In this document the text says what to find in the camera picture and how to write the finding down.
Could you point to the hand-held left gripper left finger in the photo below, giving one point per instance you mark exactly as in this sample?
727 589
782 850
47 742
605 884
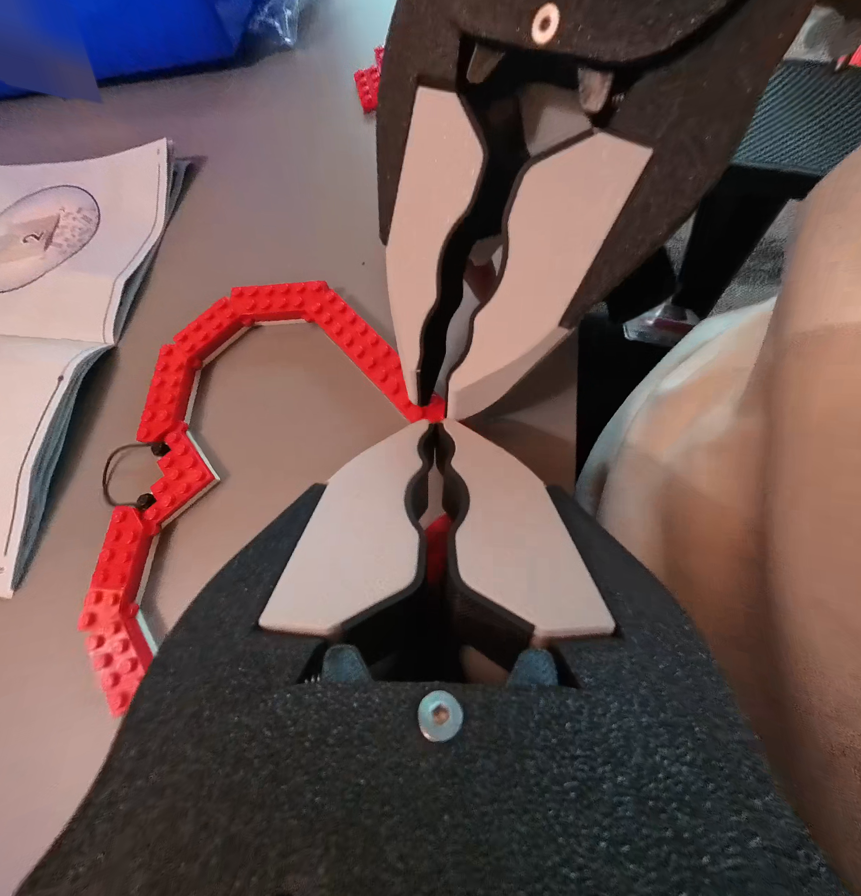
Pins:
353 539

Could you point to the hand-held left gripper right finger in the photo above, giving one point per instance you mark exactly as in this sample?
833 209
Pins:
528 546

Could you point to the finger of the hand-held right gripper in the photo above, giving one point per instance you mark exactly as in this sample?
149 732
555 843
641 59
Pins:
577 210
430 175

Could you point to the red brick heart frame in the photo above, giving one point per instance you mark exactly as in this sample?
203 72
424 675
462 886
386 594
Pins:
346 329

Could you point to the orange object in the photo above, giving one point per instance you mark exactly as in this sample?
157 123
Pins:
857 57

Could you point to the clear plastic bag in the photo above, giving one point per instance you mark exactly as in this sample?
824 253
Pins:
276 21

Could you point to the person's lap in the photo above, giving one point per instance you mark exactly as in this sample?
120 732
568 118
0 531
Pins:
752 560

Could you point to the blue plastic bin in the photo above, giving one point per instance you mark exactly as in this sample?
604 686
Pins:
178 35

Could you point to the open instruction booklet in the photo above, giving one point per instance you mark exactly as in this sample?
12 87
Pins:
53 385

